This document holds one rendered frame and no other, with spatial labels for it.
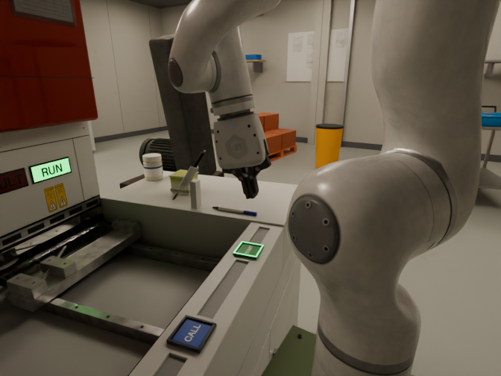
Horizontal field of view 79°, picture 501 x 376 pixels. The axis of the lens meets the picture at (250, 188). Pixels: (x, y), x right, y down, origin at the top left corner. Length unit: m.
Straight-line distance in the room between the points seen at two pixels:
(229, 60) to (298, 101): 6.63
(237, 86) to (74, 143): 0.60
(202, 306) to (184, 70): 0.40
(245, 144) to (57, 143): 0.59
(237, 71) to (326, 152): 4.41
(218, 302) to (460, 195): 0.41
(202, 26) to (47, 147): 0.62
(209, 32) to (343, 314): 0.42
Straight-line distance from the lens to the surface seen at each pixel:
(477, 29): 0.33
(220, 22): 0.51
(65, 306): 0.85
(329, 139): 4.91
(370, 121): 6.82
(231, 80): 0.59
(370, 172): 0.29
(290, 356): 0.68
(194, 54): 0.53
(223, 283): 0.63
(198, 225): 0.94
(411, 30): 0.32
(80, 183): 1.08
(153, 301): 0.83
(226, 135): 0.61
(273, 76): 7.45
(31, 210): 0.99
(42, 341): 0.83
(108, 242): 1.01
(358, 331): 0.39
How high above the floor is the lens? 1.33
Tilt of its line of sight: 19 degrees down
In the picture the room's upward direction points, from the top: straight up
